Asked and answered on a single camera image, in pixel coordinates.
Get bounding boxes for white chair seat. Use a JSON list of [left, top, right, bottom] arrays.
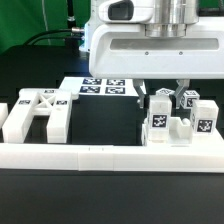
[[141, 116, 201, 148]]

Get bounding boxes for white chair back frame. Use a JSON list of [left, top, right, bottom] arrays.
[[2, 88, 79, 143]]

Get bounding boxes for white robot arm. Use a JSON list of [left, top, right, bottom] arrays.
[[80, 0, 224, 100]]

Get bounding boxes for white marker sheet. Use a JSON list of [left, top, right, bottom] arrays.
[[60, 77, 137, 96]]

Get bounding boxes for white U-shaped fence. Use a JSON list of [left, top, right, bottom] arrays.
[[0, 139, 224, 173]]

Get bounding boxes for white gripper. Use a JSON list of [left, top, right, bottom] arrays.
[[89, 0, 224, 109]]

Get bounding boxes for white block at left edge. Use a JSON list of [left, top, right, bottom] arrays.
[[0, 103, 8, 129]]

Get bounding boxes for black cables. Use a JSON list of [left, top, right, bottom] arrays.
[[23, 27, 86, 46]]

